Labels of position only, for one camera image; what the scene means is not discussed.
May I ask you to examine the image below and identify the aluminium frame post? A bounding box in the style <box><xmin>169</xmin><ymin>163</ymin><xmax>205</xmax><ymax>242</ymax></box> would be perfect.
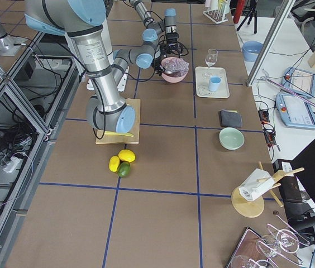
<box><xmin>246</xmin><ymin>0</ymin><xmax>296</xmax><ymax>87</ymax></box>

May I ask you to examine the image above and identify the white power strip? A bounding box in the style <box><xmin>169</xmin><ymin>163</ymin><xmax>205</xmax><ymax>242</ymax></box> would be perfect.
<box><xmin>2</xmin><ymin>156</ymin><xmax>22</xmax><ymax>174</ymax></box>

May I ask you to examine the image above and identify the cream bear tray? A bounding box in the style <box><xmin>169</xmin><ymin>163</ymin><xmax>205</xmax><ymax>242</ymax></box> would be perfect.
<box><xmin>195</xmin><ymin>66</ymin><xmax>230</xmax><ymax>99</ymax></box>

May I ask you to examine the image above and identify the black tripod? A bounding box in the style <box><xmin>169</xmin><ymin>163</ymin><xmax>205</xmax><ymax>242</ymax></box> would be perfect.
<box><xmin>236</xmin><ymin>0</ymin><xmax>258</xmax><ymax>34</ymax></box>

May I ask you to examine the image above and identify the yellow lemon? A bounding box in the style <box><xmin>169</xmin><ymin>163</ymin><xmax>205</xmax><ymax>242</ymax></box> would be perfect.
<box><xmin>108</xmin><ymin>156</ymin><xmax>121</xmax><ymax>173</ymax></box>
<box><xmin>118</xmin><ymin>149</ymin><xmax>136</xmax><ymax>162</ymax></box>

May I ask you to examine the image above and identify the wooden stand round base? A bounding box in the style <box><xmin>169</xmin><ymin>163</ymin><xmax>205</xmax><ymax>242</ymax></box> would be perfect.
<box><xmin>231</xmin><ymin>161</ymin><xmax>304</xmax><ymax>218</ymax></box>

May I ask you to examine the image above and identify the grey folded cloth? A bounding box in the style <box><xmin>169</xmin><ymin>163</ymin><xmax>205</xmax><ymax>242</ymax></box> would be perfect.
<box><xmin>218</xmin><ymin>109</ymin><xmax>242</xmax><ymax>127</ymax></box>

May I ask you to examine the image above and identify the light blue cup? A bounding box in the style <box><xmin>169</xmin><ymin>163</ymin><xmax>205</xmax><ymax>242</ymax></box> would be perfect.
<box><xmin>208</xmin><ymin>76</ymin><xmax>221</xmax><ymax>92</ymax></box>

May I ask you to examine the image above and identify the white wire cup rack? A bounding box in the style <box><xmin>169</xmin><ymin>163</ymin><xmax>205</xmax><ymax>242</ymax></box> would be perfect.
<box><xmin>203</xmin><ymin>0</ymin><xmax>230</xmax><ymax>24</ymax></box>

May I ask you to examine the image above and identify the blue teach pendant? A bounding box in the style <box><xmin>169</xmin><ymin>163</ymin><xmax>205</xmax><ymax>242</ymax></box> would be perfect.
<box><xmin>275</xmin><ymin>93</ymin><xmax>315</xmax><ymax>130</ymax></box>
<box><xmin>281</xmin><ymin>67</ymin><xmax>315</xmax><ymax>99</ymax></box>

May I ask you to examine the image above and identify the pile of clear ice cubes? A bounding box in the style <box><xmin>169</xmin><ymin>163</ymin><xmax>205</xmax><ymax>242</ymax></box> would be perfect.
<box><xmin>162</xmin><ymin>57</ymin><xmax>189</xmax><ymax>76</ymax></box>

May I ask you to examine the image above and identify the far blue teach pendant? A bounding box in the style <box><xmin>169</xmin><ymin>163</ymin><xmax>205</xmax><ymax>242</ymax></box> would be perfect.
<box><xmin>281</xmin><ymin>67</ymin><xmax>315</xmax><ymax>99</ymax></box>

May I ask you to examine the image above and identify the blue bowl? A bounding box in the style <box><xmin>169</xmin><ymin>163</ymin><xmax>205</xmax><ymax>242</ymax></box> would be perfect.
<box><xmin>242</xmin><ymin>41</ymin><xmax>263</xmax><ymax>62</ymax></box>

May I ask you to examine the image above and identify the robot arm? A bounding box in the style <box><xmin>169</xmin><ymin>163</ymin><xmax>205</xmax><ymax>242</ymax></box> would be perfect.
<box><xmin>25</xmin><ymin>1</ymin><xmax>176</xmax><ymax>133</ymax></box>
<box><xmin>127</xmin><ymin>1</ymin><xmax>188</xmax><ymax>58</ymax></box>

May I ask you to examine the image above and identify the clear wine glass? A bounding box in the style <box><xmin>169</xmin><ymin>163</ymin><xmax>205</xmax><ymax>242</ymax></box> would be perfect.
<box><xmin>204</xmin><ymin>49</ymin><xmax>218</xmax><ymax>78</ymax></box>

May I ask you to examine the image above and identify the pink bowl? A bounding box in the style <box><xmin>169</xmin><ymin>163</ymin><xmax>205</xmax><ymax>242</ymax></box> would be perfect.
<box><xmin>161</xmin><ymin>59</ymin><xmax>187</xmax><ymax>83</ymax></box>

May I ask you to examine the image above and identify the green avocado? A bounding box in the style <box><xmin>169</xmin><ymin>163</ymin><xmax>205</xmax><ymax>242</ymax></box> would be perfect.
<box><xmin>117</xmin><ymin>162</ymin><xmax>131</xmax><ymax>178</ymax></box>

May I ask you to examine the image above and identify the red fire extinguisher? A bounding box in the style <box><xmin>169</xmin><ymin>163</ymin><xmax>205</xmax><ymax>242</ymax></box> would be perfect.
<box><xmin>233</xmin><ymin>0</ymin><xmax>245</xmax><ymax>24</ymax></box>

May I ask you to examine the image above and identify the green bowl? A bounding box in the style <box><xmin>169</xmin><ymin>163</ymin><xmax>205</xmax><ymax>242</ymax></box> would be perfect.
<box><xmin>219</xmin><ymin>127</ymin><xmax>245</xmax><ymax>150</ymax></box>

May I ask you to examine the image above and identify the yellow plastic knife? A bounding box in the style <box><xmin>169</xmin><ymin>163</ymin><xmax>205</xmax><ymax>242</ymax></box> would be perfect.
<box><xmin>104</xmin><ymin>131</ymin><xmax>134</xmax><ymax>137</ymax></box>

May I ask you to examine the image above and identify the wooden cutting board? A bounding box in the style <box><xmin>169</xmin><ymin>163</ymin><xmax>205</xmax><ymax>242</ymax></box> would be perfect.
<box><xmin>96</xmin><ymin>99</ymin><xmax>141</xmax><ymax>145</ymax></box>

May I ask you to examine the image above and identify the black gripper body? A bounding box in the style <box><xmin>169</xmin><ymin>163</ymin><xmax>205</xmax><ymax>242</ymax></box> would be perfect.
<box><xmin>161</xmin><ymin>33</ymin><xmax>183</xmax><ymax>57</ymax></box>
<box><xmin>152</xmin><ymin>45</ymin><xmax>163</xmax><ymax>73</ymax></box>

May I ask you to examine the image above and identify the near blue teach pendant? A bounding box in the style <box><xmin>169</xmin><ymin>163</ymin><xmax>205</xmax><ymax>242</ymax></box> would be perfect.
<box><xmin>275</xmin><ymin>93</ymin><xmax>315</xmax><ymax>130</ymax></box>

